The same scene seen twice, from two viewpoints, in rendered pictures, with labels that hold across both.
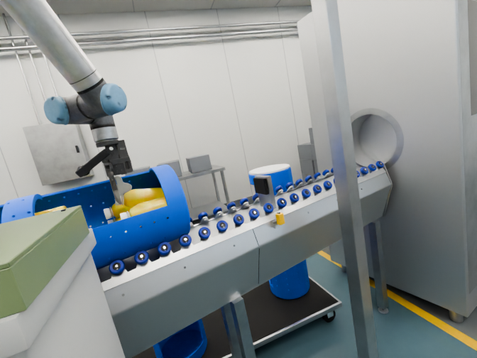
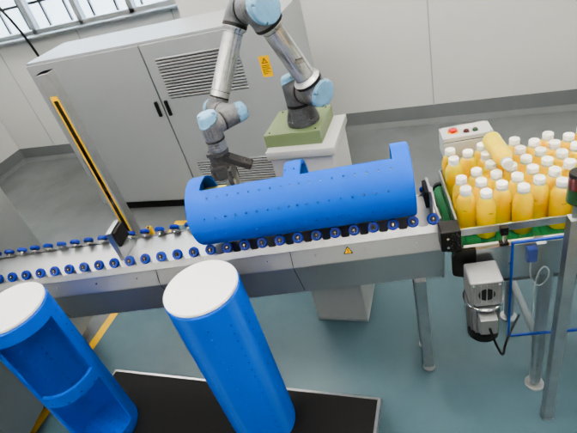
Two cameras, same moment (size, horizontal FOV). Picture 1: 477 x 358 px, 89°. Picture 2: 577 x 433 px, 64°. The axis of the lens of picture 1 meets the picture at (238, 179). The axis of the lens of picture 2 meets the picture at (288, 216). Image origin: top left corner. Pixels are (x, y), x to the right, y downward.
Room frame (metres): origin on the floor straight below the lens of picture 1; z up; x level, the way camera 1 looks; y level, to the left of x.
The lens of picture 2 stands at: (1.93, 1.65, 2.10)
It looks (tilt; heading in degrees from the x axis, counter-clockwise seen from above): 35 degrees down; 223
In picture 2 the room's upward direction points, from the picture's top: 17 degrees counter-clockwise
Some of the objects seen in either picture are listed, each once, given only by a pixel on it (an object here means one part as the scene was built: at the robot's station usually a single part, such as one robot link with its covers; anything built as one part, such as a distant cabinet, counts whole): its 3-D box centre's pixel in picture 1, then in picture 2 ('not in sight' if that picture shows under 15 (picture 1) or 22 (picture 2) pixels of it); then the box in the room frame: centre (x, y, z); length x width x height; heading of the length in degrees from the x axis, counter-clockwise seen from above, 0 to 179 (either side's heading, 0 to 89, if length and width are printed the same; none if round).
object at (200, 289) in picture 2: not in sight; (200, 287); (1.24, 0.51, 1.03); 0.28 x 0.28 x 0.01
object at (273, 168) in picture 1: (268, 169); (9, 307); (1.61, -0.21, 1.03); 0.28 x 0.28 x 0.01
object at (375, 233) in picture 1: (378, 267); not in sight; (1.39, -0.76, 0.31); 0.06 x 0.06 x 0.63; 28
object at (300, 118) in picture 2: not in sight; (301, 111); (0.33, 0.45, 1.26); 0.15 x 0.15 x 0.10
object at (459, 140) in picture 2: not in sight; (465, 139); (0.14, 1.11, 1.05); 0.20 x 0.10 x 0.10; 118
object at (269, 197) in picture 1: (263, 192); (121, 240); (1.12, -0.11, 1.00); 0.10 x 0.04 x 0.15; 28
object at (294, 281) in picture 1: (280, 231); (67, 375); (1.61, -0.21, 0.59); 0.28 x 0.28 x 0.88
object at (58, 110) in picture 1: (74, 109); (230, 114); (0.74, 0.42, 1.45); 0.11 x 0.11 x 0.08; 70
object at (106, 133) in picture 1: (105, 136); (216, 145); (0.84, 0.41, 1.37); 0.08 x 0.08 x 0.05
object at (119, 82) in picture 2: not in sight; (188, 119); (-0.46, -1.31, 0.72); 2.15 x 0.54 x 1.45; 107
